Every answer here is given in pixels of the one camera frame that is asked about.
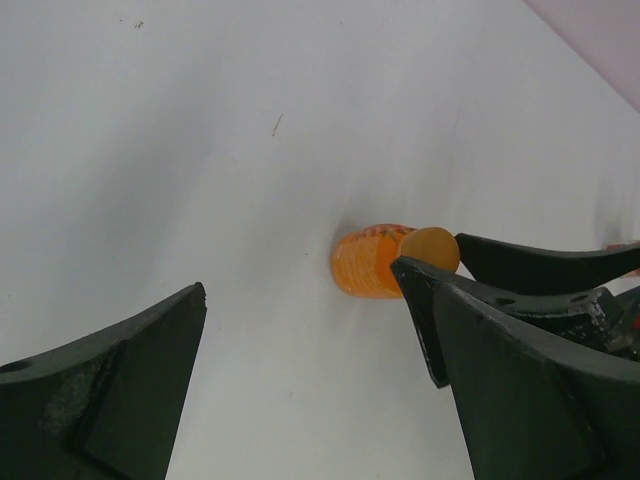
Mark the orange bottle cap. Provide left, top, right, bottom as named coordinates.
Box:
left=398, top=227, right=461, bottom=273

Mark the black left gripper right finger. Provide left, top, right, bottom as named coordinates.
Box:
left=434, top=286, right=639, bottom=479

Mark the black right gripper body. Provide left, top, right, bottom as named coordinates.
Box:
left=594, top=287, right=639, bottom=360

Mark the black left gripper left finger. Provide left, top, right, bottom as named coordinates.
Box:
left=1, top=283, right=206, bottom=479

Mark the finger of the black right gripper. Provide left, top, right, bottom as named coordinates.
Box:
left=455, top=233, right=639, bottom=295
left=390, top=257, right=625, bottom=388

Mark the orange juice bottle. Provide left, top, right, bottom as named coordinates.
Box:
left=330, top=224, right=414, bottom=299

